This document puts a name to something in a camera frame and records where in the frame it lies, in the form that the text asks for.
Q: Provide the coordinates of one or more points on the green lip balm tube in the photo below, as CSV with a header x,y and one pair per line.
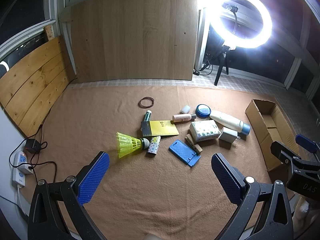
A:
x,y
147,117

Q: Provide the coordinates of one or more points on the light laminate wooden board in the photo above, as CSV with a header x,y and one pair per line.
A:
x,y
135,35

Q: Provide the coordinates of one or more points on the blue phone stand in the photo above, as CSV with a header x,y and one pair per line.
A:
x,y
182,152

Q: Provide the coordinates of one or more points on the brown rubber bands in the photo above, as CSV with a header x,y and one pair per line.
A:
x,y
140,102

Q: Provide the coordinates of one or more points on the person's right hand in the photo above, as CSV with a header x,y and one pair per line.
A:
x,y
306,215

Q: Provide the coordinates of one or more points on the wooden clothespin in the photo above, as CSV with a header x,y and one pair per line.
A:
x,y
192,143

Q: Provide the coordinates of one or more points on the black power adapter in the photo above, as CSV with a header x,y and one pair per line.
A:
x,y
32,146

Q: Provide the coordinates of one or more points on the yellow plastic shuttlecock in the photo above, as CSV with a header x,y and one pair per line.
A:
x,y
127,143

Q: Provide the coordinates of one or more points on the white lotion bottle blue cap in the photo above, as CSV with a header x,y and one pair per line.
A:
x,y
225,118

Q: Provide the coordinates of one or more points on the black chair leg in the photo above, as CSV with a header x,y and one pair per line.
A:
x,y
220,67

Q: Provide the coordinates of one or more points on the pine wood panel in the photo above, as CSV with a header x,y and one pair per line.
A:
x,y
32,80

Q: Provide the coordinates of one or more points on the blue round tin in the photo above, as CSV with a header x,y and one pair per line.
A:
x,y
203,111

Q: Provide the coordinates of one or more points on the black power strip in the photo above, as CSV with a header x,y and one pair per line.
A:
x,y
196,73

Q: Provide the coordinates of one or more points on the printed tissue pack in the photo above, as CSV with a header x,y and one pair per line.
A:
x,y
203,130

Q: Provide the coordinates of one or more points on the cardboard box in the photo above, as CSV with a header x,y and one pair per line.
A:
x,y
272,120

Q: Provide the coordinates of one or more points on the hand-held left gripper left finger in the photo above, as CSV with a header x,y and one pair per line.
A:
x,y
93,177

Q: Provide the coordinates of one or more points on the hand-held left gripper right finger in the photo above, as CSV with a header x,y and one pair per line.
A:
x,y
226,177

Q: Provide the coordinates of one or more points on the patterned small cylinder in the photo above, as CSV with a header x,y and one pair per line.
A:
x,y
153,146

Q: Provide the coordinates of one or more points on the black gooseneck phone holder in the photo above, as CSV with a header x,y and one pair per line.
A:
x,y
235,22

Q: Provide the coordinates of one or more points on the white power strip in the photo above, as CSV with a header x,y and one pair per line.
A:
x,y
21,160

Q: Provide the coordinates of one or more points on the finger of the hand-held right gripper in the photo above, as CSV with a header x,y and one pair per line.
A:
x,y
285,153
306,142

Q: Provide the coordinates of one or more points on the small pink bottle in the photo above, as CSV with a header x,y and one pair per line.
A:
x,y
182,118

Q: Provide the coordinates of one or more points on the white charger plug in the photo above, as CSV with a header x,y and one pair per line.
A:
x,y
227,135

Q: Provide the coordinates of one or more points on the yellow and grey card package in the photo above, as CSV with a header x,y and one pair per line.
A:
x,y
162,128

